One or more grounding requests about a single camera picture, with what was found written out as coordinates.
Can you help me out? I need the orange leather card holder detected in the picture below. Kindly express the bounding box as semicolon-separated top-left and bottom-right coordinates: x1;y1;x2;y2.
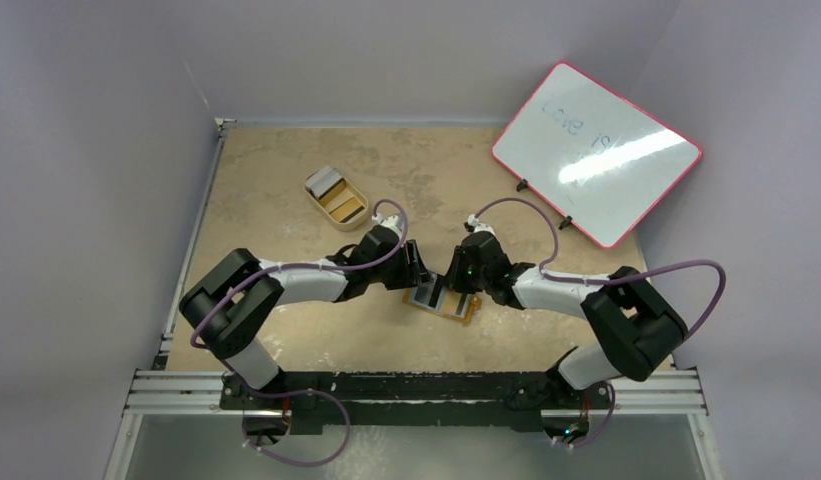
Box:
402;271;482;324

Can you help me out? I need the gold card with black stripe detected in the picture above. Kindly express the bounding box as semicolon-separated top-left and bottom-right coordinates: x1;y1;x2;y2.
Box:
440;291;477;320

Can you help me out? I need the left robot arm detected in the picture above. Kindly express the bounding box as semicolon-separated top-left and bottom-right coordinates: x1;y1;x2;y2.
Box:
178;226;432;409

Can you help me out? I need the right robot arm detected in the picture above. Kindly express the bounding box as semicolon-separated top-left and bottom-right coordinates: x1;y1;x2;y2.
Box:
446;230;689;407

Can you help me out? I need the beige oval card tray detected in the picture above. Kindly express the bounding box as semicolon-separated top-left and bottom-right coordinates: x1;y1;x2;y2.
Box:
305;169;370;232

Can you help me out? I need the stack of cards in tray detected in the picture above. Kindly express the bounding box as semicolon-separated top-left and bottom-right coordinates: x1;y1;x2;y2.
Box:
305;165;343;200

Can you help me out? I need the pink framed whiteboard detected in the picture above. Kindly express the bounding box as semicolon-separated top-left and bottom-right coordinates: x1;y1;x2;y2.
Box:
491;62;702;249

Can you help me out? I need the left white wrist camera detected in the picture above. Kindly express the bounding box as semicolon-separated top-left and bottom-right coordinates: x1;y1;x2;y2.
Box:
371;213;407;238

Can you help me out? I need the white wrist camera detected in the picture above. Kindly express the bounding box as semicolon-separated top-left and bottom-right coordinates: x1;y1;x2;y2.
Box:
464;214;495;236
371;213;407;238

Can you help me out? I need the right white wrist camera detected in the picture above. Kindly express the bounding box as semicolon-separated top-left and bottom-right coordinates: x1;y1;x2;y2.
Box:
464;214;495;236

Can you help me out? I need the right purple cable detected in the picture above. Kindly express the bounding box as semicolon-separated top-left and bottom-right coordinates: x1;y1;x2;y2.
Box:
469;197;727;339

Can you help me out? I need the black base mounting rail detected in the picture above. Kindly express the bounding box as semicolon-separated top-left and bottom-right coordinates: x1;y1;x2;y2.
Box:
219;371;611;435

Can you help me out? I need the aluminium table frame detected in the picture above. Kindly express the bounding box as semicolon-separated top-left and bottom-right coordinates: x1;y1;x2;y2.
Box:
106;123;713;479

